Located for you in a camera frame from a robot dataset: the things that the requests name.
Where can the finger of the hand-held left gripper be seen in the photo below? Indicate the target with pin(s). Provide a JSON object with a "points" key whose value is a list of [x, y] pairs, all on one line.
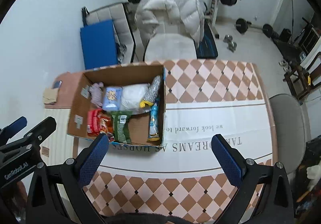
{"points": [[16, 123], [42, 126]]}

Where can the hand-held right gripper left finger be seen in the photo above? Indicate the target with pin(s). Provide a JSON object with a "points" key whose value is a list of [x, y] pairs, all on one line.
{"points": [[94, 158]]}

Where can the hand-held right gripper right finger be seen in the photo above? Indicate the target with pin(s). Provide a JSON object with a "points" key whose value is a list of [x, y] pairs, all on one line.
{"points": [[227, 161]]}

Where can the red packet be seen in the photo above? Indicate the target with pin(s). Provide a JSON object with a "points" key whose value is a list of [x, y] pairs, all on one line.
{"points": [[93, 123]]}

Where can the brown cartoon snack packet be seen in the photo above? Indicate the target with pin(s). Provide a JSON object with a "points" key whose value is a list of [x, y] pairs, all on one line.
{"points": [[105, 124]]}

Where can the green packet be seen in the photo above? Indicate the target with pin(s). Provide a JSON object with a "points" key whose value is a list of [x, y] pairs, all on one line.
{"points": [[121, 126]]}

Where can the cardboard box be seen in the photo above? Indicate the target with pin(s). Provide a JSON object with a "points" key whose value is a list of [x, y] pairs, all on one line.
{"points": [[140, 126]]}

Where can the blue cat-print tissue pack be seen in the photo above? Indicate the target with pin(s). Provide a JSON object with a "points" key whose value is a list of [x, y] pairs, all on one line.
{"points": [[112, 99]]}

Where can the purple grey cloth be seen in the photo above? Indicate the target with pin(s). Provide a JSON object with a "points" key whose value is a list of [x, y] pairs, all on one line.
{"points": [[96, 94]]}

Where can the long blue packet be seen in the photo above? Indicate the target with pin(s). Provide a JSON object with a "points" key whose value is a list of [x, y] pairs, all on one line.
{"points": [[153, 121]]}

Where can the white plastic bag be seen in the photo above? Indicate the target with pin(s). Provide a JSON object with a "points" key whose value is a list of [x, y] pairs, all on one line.
{"points": [[133, 97]]}

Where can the silver foil packet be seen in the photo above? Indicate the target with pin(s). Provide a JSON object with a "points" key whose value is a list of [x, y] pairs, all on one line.
{"points": [[153, 89]]}

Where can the person's left forearm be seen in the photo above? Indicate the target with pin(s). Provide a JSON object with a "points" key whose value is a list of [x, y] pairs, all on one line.
{"points": [[21, 192]]}

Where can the striped cream mat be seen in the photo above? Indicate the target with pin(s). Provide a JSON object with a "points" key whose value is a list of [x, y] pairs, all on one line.
{"points": [[59, 133]]}

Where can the beige folded cloth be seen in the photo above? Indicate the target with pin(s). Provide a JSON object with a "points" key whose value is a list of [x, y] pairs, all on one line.
{"points": [[50, 96]]}

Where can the pink brown mat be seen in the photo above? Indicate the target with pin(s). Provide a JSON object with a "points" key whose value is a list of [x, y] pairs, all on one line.
{"points": [[65, 91]]}

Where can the dark smartphone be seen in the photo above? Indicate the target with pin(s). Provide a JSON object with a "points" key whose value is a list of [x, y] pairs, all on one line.
{"points": [[57, 84]]}

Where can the grey round chair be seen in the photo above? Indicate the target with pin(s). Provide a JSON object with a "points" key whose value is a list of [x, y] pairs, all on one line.
{"points": [[288, 126]]}

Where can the white crumpled cloth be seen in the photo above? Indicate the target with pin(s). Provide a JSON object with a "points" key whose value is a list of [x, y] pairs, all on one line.
{"points": [[314, 176]]}

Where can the blue folded mat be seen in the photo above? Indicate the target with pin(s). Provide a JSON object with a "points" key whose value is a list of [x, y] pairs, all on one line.
{"points": [[99, 45]]}

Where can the chrome dumbbells beside mat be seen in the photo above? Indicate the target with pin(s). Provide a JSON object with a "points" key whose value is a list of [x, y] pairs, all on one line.
{"points": [[121, 52]]}

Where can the dark wooden chair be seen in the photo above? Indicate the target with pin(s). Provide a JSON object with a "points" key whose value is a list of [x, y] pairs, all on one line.
{"points": [[304, 80]]}

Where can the small white shoes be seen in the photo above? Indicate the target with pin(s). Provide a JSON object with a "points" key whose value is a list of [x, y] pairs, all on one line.
{"points": [[283, 63]]}

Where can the black blue bench pad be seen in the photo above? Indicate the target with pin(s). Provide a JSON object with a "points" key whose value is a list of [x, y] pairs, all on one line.
{"points": [[208, 47]]}

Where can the white upholstered chair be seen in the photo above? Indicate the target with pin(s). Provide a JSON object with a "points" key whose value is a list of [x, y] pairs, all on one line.
{"points": [[170, 48]]}

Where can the black exercise machine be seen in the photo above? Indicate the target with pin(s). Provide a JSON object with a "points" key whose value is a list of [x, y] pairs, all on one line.
{"points": [[288, 48]]}

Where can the grey padded chair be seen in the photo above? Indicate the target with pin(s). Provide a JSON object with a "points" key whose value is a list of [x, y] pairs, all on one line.
{"points": [[117, 18]]}

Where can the short barbell with black plates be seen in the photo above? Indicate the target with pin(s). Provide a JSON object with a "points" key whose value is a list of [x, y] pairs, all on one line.
{"points": [[241, 25]]}

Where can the white puffer jacket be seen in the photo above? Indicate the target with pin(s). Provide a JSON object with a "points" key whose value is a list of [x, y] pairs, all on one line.
{"points": [[180, 10]]}

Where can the white weight rack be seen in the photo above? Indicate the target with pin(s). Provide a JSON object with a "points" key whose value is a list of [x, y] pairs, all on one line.
{"points": [[217, 0]]}

